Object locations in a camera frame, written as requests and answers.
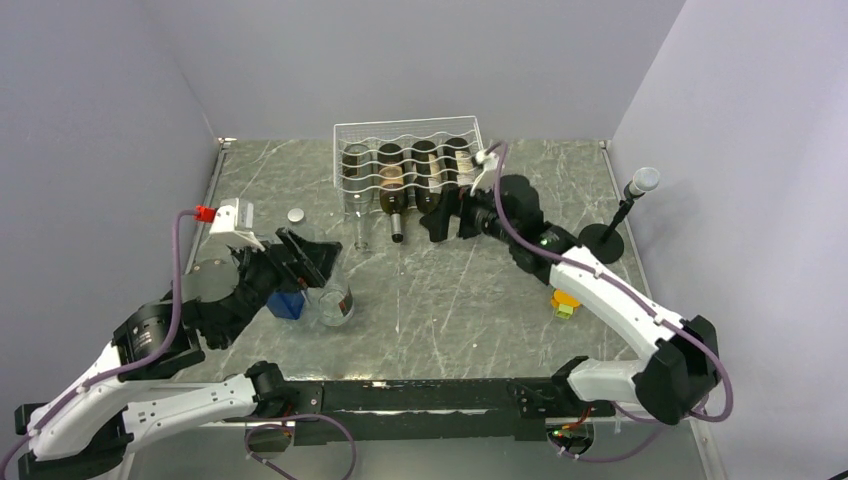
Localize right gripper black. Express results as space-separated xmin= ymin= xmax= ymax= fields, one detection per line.
xmin=420 ymin=177 xmax=518 ymax=245

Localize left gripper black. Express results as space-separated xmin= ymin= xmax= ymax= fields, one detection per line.
xmin=216 ymin=226 xmax=343 ymax=346

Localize dark wine bottle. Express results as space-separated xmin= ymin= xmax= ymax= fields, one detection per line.
xmin=378 ymin=143 xmax=408 ymax=243
xmin=410 ymin=140 xmax=444 ymax=214
xmin=442 ymin=137 xmax=477 ymax=188

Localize dark wine bottle front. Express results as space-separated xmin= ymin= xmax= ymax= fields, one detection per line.
xmin=378 ymin=143 xmax=408 ymax=243

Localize clear glass bottle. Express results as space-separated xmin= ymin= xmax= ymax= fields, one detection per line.
xmin=342 ymin=143 xmax=375 ymax=252

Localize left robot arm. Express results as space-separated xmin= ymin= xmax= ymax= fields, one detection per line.
xmin=7 ymin=228 xmax=342 ymax=479

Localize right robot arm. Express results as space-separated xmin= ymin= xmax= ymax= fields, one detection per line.
xmin=420 ymin=175 xmax=722 ymax=425

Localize clear bottle silver cap front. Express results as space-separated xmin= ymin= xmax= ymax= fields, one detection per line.
xmin=318 ymin=263 xmax=354 ymax=327

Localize clear bottle silver cap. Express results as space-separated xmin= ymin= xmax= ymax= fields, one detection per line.
xmin=287 ymin=207 xmax=328 ymax=243
xmin=318 ymin=263 xmax=354 ymax=327

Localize blue square glass bottle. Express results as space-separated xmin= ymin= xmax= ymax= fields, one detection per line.
xmin=266 ymin=291 xmax=306 ymax=320

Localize clear bottle silver cap rear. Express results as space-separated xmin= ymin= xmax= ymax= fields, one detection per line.
xmin=287 ymin=207 xmax=328 ymax=243

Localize colourful small blocks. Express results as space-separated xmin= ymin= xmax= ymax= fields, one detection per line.
xmin=550 ymin=290 xmax=581 ymax=319

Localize microphone on black stand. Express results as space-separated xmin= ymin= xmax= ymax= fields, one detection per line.
xmin=578 ymin=167 xmax=661 ymax=264

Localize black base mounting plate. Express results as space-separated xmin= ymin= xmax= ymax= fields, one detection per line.
xmin=247 ymin=377 xmax=614 ymax=446

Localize white wire wine rack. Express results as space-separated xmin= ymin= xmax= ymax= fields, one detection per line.
xmin=333 ymin=115 xmax=484 ymax=214

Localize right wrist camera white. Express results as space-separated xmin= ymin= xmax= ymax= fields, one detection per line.
xmin=470 ymin=151 xmax=501 ymax=196

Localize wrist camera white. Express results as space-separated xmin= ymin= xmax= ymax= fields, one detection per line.
xmin=470 ymin=151 xmax=501 ymax=196
xmin=194 ymin=198 xmax=265 ymax=251

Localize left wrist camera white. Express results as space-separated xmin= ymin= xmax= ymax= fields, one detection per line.
xmin=194 ymin=198 xmax=265 ymax=251

